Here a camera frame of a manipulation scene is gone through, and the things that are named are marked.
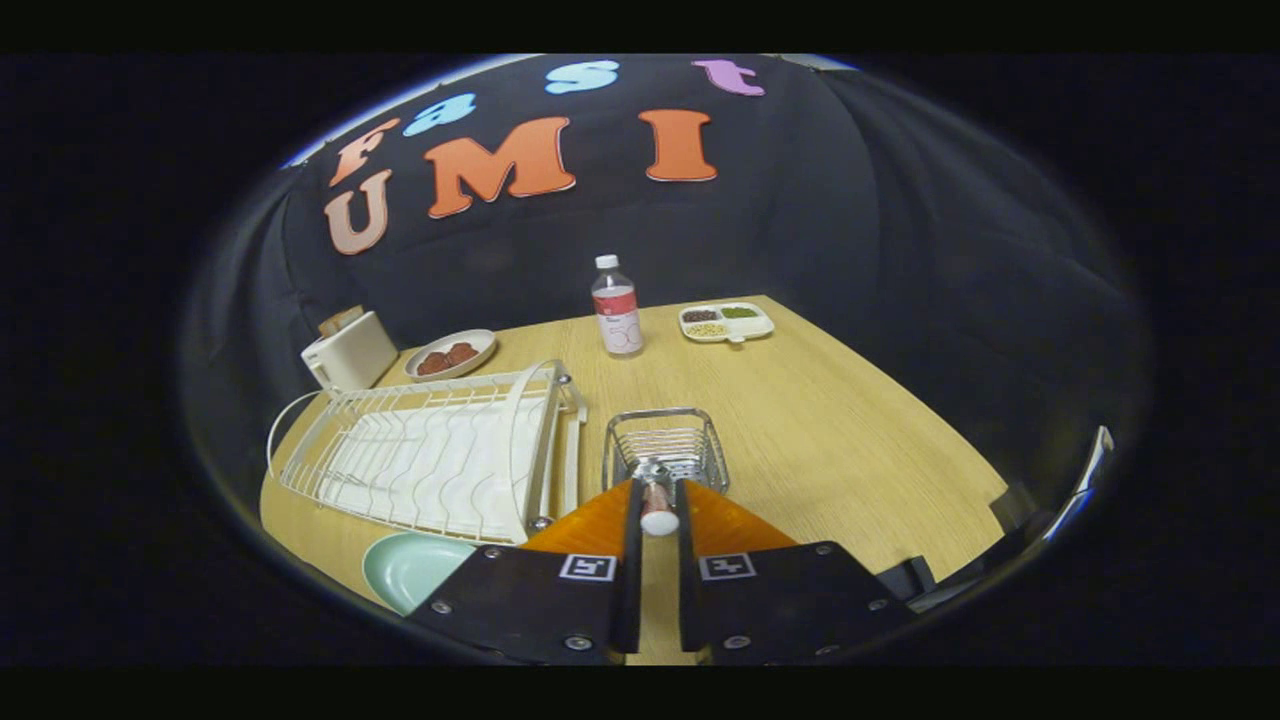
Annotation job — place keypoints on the grey metal frame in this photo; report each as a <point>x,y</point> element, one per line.
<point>1085,490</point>

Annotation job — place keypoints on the bread slice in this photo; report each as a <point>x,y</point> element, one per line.
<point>340,320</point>

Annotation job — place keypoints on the white drain tray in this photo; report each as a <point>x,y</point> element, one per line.
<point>430,460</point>

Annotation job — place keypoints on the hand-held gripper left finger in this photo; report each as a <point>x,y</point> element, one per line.
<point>520,600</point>

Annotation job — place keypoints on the clear bottle with red label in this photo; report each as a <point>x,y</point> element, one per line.
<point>617,310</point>

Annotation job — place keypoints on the black backdrop cloth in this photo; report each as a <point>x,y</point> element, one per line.
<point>850,200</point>

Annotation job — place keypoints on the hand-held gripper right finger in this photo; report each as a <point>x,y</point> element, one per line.
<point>780,600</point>

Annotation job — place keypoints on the beige plate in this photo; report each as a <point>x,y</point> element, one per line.
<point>480,340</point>

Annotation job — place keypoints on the brown meat patty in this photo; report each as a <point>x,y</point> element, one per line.
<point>432,364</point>
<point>462,353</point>

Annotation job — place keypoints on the white toaster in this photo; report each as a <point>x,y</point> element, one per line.
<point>352,355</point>

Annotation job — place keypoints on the light green plate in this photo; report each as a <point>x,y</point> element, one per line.
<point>410,565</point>

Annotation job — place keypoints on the black table clamp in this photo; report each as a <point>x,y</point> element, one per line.
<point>1015,508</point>
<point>920,578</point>

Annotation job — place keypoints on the white divided tray of beans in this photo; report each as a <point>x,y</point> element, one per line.
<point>755,325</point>

